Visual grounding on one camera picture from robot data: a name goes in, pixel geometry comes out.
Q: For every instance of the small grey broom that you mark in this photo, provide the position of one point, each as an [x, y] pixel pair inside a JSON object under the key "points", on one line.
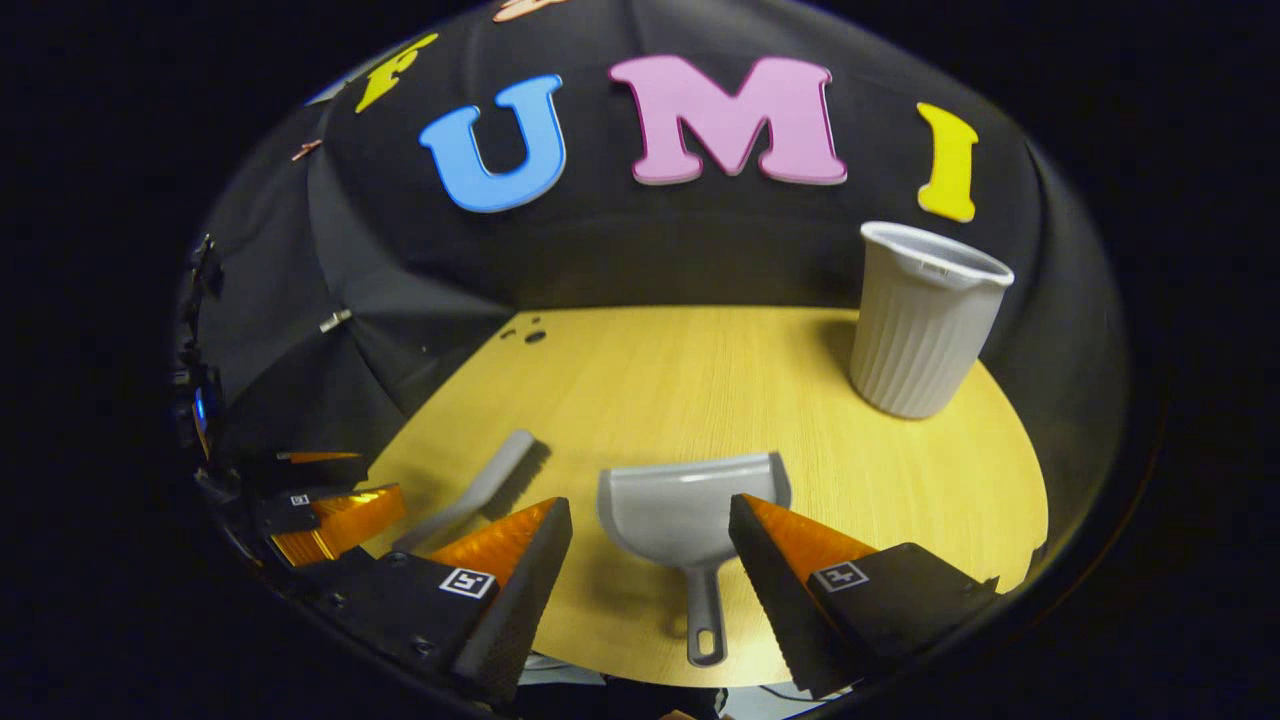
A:
{"points": [[490, 480]]}

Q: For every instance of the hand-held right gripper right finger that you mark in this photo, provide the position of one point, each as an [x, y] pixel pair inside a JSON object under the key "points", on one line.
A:
{"points": [[770, 590]]}

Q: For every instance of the white ribbed garbage bin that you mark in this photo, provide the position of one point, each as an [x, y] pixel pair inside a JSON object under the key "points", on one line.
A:
{"points": [[915, 340]]}

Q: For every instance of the wooden desktop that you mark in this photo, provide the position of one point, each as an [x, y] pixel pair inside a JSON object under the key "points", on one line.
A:
{"points": [[700, 400]]}

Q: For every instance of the white cloth clip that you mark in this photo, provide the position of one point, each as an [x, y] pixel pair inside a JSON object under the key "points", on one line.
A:
{"points": [[335, 320]]}

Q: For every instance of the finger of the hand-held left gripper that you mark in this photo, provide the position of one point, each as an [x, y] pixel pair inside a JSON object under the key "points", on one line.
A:
{"points": [[345, 520], [320, 468]]}

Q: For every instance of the grey dustpan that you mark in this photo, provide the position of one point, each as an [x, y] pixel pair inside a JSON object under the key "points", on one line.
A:
{"points": [[670, 520]]}

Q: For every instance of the black backdrop cloth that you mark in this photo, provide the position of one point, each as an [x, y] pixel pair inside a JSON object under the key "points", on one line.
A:
{"points": [[650, 250]]}

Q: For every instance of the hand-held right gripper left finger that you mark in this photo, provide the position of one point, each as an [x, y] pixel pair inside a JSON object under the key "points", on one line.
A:
{"points": [[520, 600]]}

